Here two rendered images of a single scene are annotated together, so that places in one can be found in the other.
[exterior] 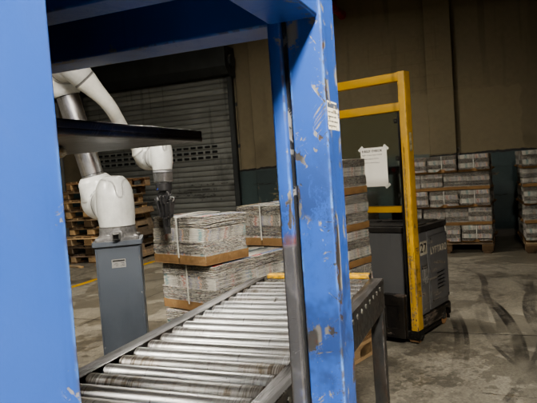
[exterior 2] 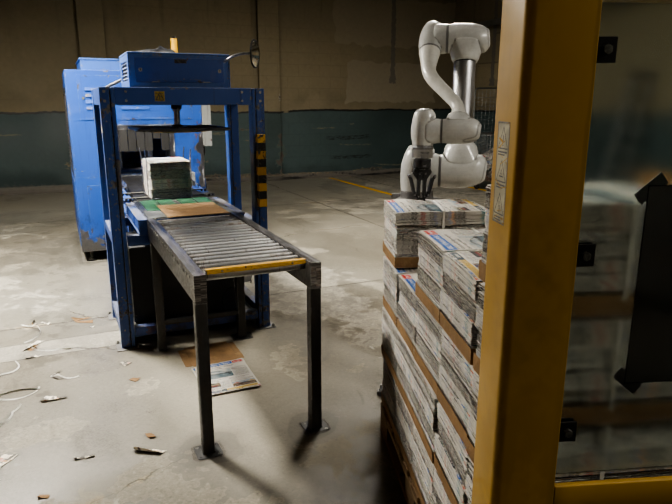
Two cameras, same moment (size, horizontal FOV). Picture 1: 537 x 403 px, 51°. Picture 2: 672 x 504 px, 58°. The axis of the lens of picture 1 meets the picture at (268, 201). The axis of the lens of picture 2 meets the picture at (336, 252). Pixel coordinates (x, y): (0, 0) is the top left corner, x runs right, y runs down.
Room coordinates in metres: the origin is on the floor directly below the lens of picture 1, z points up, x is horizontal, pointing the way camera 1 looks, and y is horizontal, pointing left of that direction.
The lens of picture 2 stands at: (4.18, -1.69, 1.47)
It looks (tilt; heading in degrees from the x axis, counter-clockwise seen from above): 14 degrees down; 134
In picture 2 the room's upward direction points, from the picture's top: straight up
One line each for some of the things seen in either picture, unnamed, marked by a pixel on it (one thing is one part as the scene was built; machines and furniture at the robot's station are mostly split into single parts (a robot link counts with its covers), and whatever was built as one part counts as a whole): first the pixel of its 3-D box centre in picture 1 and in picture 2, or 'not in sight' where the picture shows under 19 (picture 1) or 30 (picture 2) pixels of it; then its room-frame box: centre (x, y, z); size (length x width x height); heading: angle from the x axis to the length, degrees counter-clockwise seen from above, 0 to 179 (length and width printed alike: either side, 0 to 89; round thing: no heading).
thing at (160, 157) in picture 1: (160, 153); (426, 126); (2.62, 0.49, 1.37); 0.13 x 0.11 x 0.16; 33
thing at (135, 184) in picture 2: not in sight; (156, 191); (-0.34, 0.86, 0.75); 1.53 x 0.64 x 0.10; 158
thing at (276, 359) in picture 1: (212, 361); (208, 231); (1.41, 0.17, 0.77); 0.47 x 0.05 x 0.05; 68
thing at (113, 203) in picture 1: (114, 201); (419, 167); (2.46, 0.67, 1.17); 0.18 x 0.16 x 0.22; 33
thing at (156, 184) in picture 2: not in sight; (166, 177); (0.18, 0.66, 0.93); 0.38 x 0.30 x 0.26; 158
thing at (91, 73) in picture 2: not in sight; (136, 144); (-1.80, 1.49, 1.04); 1.51 x 1.30 x 2.07; 158
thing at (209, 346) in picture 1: (223, 353); (211, 233); (1.47, 0.15, 0.77); 0.47 x 0.05 x 0.05; 68
